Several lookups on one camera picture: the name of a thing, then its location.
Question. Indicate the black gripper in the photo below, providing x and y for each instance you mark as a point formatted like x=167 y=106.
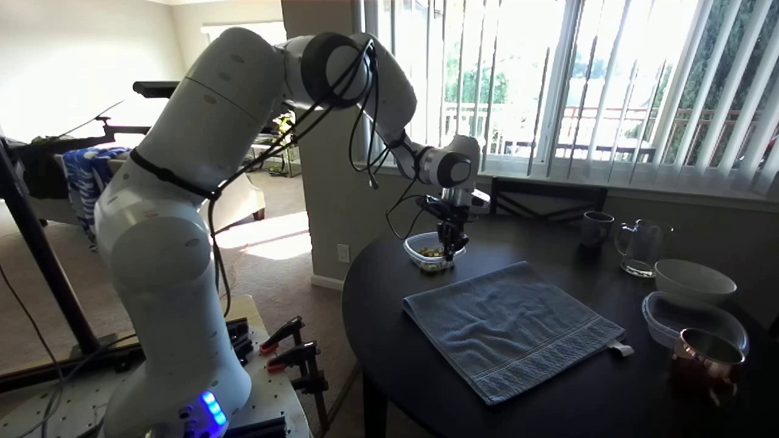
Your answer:
x=445 y=210

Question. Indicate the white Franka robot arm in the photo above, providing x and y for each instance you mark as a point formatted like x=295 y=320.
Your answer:
x=187 y=210

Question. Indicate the blue towel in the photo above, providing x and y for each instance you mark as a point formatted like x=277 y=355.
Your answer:
x=508 y=329

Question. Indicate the black cross-back chair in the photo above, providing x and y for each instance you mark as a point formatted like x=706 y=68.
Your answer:
x=551 y=199

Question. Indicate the gray mug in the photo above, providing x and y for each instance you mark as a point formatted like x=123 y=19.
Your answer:
x=597 y=230

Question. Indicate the clear glass pitcher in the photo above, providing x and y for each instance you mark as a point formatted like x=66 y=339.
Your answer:
x=638 y=245

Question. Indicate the white vertical blinds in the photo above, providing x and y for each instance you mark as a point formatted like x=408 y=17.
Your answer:
x=616 y=81

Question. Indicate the white bowl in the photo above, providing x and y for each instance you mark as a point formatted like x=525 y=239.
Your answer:
x=695 y=283

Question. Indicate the clear lidded food container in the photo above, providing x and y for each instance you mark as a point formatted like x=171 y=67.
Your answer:
x=691 y=322

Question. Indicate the copper mug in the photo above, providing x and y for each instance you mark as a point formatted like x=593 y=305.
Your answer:
x=704 y=363

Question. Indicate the blue patterned cloth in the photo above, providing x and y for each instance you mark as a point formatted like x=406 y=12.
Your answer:
x=89 y=183

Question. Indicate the perforated robot mounting plate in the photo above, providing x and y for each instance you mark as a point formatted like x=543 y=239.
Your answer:
x=73 y=405

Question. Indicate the white wall outlet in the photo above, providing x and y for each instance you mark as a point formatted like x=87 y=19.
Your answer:
x=345 y=254

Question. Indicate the black camera stand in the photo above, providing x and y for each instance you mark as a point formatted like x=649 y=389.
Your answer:
x=44 y=243

